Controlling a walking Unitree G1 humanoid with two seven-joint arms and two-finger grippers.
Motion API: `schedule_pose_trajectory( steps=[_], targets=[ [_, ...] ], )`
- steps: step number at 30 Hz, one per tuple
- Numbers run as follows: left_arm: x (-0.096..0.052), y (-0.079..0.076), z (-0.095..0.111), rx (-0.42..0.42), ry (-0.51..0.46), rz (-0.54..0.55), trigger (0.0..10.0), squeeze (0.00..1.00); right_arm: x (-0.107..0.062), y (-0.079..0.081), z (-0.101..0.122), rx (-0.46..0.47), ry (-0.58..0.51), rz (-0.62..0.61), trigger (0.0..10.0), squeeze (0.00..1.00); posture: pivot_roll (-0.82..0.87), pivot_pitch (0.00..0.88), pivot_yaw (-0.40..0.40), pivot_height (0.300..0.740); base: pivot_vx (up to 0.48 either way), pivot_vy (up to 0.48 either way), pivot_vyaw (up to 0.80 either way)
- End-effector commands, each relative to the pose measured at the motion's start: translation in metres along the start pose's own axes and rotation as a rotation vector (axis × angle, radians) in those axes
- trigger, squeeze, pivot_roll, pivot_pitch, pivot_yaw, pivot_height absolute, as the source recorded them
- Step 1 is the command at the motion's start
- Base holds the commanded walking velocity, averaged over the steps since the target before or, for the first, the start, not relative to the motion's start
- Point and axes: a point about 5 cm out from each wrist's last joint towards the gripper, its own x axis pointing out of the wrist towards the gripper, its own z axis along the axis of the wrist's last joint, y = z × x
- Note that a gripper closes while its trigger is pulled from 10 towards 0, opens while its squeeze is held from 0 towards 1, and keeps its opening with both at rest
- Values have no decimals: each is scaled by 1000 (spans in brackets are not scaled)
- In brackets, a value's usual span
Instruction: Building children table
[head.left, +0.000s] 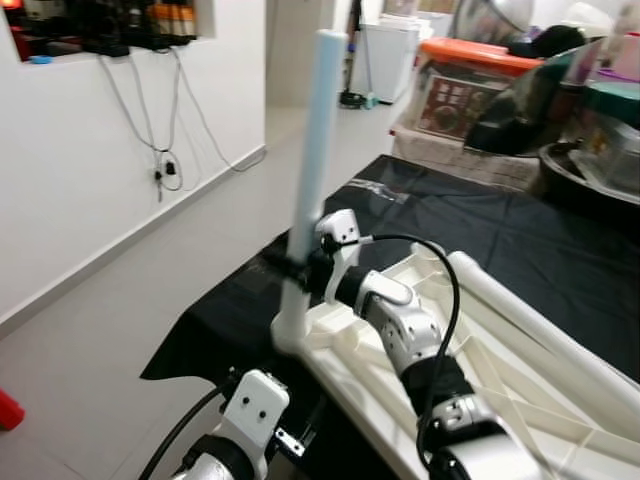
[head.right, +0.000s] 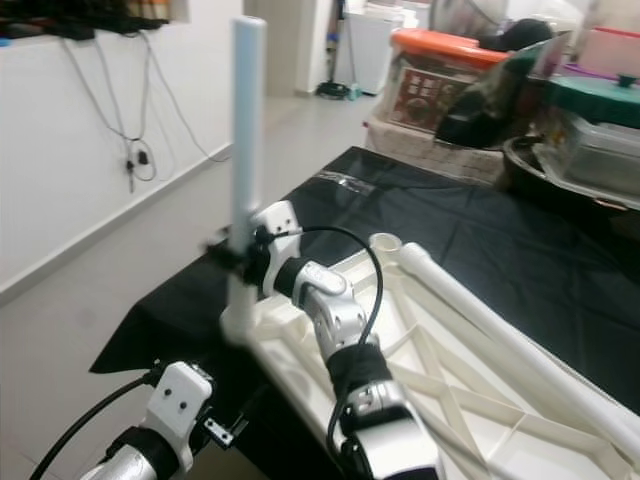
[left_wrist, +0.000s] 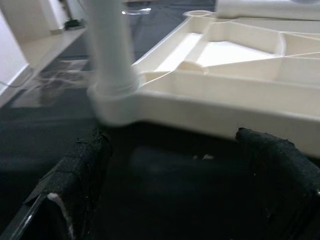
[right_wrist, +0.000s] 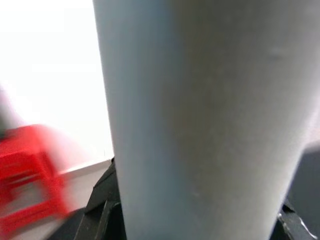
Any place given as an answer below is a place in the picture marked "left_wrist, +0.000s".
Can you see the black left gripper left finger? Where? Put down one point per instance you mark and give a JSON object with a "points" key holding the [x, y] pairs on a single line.
{"points": [[75, 180]]}

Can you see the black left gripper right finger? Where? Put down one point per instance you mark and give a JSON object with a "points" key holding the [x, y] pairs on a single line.
{"points": [[282, 187]]}

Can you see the white plastic table top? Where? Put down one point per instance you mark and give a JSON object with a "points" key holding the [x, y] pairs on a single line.
{"points": [[225, 107]]}

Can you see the white plastic table leg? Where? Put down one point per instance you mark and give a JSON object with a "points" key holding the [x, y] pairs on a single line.
{"points": [[262, 8], [110, 50]]}

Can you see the black tablecloth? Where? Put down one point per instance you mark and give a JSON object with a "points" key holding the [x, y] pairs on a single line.
{"points": [[175, 187]]}

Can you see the clear tape cross patch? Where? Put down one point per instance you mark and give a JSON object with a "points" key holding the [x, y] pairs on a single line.
{"points": [[57, 77]]}

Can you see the clear tape strip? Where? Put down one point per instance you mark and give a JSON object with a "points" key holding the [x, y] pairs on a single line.
{"points": [[136, 11]]}

